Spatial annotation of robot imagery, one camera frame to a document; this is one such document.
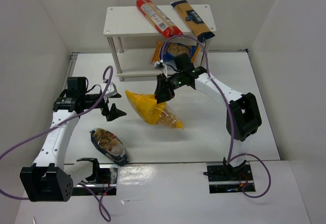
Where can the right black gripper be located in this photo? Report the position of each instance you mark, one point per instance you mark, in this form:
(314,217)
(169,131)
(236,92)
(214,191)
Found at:
(164,87)

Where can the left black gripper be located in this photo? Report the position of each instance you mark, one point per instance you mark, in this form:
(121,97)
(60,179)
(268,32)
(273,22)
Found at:
(105,104)

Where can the yellow macaroni bag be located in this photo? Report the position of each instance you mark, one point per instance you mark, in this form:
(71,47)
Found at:
(152,113)

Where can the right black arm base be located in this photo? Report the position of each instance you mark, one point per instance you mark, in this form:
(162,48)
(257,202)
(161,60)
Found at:
(220,182)

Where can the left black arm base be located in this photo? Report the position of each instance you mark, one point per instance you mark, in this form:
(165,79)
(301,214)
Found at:
(105,183)

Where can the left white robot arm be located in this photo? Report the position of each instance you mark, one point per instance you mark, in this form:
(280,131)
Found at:
(46,180)

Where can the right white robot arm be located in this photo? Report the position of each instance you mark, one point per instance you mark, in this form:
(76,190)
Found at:
(243,115)

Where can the dark mixed pasta bag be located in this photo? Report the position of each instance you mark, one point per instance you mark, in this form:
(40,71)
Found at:
(109,145)

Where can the blue yellow pasta bag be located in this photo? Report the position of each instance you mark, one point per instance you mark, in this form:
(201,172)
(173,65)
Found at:
(172,50)

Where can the white two-tier shelf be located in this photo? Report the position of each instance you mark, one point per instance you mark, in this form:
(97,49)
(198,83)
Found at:
(132,41)

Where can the tan and blue spaghetti package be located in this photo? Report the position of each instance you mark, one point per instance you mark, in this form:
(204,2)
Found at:
(193,21)

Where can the red spaghetti package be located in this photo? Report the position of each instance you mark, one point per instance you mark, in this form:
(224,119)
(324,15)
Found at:
(158,19)

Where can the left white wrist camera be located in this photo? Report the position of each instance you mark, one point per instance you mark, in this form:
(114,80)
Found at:
(110,91)

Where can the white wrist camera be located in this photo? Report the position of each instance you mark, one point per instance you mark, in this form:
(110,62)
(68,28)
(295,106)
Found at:
(160,65)
(110,91)

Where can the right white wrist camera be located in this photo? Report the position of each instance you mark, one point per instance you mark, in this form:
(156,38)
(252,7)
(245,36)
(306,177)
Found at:
(160,65)

